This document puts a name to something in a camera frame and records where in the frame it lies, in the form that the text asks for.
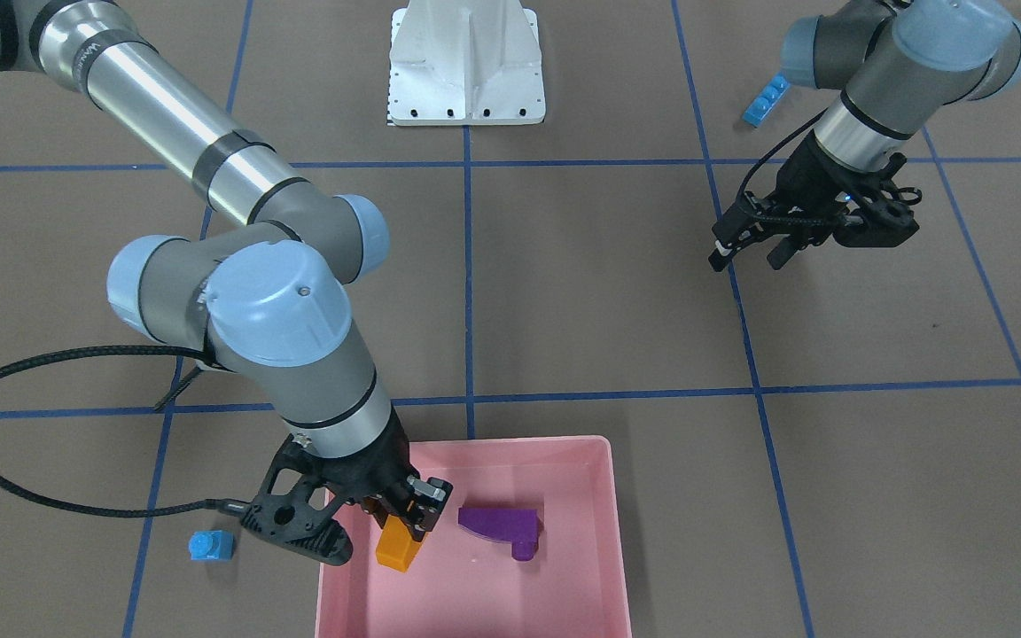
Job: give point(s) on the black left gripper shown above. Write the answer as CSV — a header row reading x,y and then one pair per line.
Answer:
x,y
806,182

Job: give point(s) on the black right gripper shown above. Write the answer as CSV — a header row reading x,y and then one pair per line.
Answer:
x,y
375,467

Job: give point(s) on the orange toy block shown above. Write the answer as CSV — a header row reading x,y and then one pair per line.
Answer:
x,y
396,548

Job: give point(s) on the purple curved toy block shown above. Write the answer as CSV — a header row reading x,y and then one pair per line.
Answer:
x,y
519,528

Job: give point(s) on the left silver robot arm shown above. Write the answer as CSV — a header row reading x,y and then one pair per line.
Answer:
x,y
894,65

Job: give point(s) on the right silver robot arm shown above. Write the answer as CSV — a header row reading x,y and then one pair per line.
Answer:
x,y
264,300

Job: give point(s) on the pink plastic box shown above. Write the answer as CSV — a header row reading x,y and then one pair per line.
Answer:
x,y
463,586

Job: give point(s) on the long blue studded block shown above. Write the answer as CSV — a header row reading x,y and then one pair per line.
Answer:
x,y
769,97

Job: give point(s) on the small blue toy block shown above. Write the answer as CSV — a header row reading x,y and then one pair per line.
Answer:
x,y
211,546

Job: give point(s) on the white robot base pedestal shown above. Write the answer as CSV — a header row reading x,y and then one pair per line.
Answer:
x,y
465,63

